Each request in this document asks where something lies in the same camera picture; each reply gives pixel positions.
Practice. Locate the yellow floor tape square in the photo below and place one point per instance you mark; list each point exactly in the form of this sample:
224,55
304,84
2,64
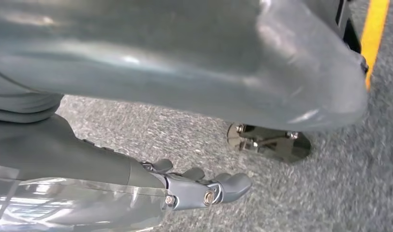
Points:
375,32

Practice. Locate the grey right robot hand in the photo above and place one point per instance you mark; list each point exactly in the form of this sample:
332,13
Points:
151,48

